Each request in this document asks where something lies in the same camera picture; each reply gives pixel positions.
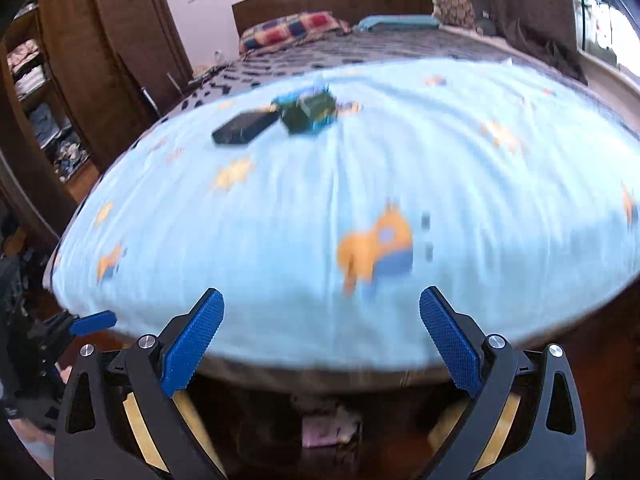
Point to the light blue printed sheet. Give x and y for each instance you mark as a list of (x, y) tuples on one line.
[(300, 200)]

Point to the wooden wardrobe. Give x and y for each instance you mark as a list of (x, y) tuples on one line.
[(115, 35)]

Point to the pale pink packet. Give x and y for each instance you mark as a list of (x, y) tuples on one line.
[(330, 430)]

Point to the small blue box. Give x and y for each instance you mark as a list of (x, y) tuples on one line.
[(287, 98)]

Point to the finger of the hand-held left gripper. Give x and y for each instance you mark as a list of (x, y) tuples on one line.
[(92, 320)]

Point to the bed with striped cover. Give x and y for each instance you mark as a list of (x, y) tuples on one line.
[(310, 55)]

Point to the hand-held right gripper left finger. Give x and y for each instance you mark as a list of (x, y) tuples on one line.
[(192, 342)]

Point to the teal pillow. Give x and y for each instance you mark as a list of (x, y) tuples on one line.
[(397, 22)]

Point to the dark green box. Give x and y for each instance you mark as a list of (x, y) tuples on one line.
[(300, 116)]

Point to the brown patterned cushion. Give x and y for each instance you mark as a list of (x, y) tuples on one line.
[(457, 2)]

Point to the black metal rack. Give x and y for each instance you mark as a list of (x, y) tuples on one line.
[(602, 22)]

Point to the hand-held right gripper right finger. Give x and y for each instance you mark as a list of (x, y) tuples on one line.
[(450, 340)]

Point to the folded clothes on shelves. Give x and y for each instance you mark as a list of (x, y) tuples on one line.
[(42, 120)]

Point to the window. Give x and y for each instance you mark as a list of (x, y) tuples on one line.
[(615, 5)]

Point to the brown curtain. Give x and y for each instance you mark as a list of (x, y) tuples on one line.
[(525, 0)]

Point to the black box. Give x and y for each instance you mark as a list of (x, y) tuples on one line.
[(245, 127)]

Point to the plaid pillow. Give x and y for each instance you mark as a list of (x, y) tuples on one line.
[(295, 27)]

